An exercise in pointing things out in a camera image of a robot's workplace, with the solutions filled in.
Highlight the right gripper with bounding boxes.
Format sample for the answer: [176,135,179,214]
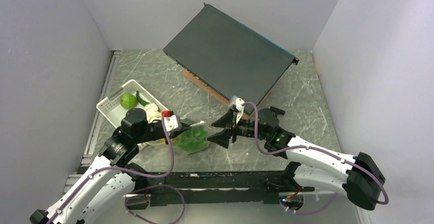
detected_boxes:
[207,108,269,148]

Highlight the polka dot zip bag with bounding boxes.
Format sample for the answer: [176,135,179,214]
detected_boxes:
[171,121,209,155]

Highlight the green lettuce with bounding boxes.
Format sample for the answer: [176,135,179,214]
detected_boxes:
[176,126,208,154]

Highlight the white mushrooms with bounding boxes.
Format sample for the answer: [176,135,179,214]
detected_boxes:
[144,103,161,123]

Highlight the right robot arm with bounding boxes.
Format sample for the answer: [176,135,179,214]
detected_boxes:
[207,107,388,211]

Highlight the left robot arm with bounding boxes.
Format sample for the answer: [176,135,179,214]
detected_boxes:
[30,108,199,223]

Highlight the wooden board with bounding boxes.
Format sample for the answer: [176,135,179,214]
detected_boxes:
[181,66,282,107]

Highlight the green chili pepper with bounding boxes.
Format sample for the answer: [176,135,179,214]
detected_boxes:
[136,91,149,106]

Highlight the black hammer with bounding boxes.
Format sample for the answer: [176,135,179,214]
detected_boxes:
[270,106,286,117]

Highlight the light green bumpy fruit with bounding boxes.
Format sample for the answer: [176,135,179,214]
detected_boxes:
[120,93,138,109]

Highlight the dark rack server box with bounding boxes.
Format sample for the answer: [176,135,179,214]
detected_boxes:
[163,4,298,105]

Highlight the white plastic basket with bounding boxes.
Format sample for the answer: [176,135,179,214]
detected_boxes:
[97,79,167,147]

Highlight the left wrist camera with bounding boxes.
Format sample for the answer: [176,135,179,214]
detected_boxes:
[161,110,180,132]

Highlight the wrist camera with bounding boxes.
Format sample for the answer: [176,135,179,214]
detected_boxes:
[229,96,245,123]
[161,110,180,132]

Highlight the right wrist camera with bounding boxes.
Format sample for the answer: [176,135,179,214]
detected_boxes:
[229,96,245,123]

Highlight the aluminium side rail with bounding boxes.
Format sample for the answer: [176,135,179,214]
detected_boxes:
[62,50,121,195]

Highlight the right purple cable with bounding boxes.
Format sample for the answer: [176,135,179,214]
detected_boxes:
[242,101,390,216]

